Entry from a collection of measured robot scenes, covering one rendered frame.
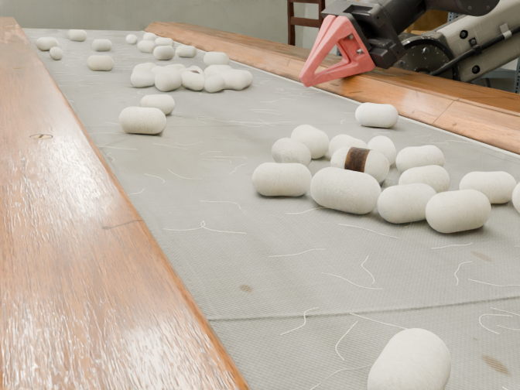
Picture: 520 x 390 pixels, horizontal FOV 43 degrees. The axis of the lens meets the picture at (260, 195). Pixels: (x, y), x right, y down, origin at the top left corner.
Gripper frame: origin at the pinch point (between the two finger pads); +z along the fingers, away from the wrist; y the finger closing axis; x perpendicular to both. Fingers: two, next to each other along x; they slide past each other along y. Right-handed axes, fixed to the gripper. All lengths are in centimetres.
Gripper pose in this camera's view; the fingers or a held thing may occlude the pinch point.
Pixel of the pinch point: (308, 77)
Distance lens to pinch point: 73.5
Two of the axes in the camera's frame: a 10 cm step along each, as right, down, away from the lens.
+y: 3.5, 3.1, -8.8
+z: -7.6, 6.5, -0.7
